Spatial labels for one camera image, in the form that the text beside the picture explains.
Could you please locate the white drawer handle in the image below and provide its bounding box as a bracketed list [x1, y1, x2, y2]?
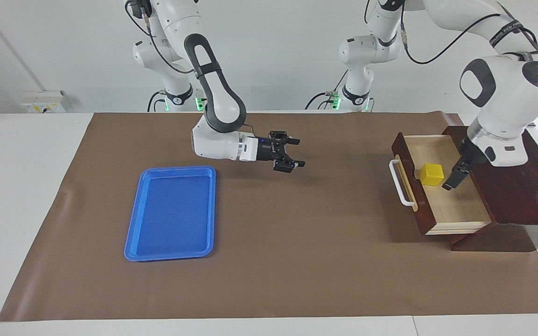
[389, 159, 416, 207]

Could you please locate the black arm base cable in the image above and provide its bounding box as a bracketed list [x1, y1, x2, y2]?
[147, 90, 169, 113]
[304, 70, 349, 111]

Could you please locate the white wall socket box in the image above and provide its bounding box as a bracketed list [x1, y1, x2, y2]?
[21, 90, 67, 114]

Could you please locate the yellow cube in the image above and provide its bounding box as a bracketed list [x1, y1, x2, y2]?
[419, 163, 445, 187]

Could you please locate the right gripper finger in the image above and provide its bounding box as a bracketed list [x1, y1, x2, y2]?
[269, 131, 301, 147]
[273, 155, 306, 174]

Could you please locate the beige handle backing plate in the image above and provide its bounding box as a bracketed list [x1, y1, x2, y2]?
[399, 161, 420, 211]

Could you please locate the black left arm base cable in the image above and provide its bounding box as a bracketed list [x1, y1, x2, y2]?
[304, 70, 349, 111]

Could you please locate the dark wooden drawer cabinet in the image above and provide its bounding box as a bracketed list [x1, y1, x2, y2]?
[442, 125, 538, 252]

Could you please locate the brown table mat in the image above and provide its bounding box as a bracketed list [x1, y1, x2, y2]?
[0, 111, 538, 322]

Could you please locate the blue plastic tray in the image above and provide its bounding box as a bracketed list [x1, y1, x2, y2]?
[124, 166, 217, 262]

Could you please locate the black right arm base cable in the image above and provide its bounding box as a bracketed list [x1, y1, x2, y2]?
[147, 90, 169, 113]

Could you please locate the wooden drawer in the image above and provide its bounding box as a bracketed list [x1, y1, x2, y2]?
[391, 132, 495, 236]

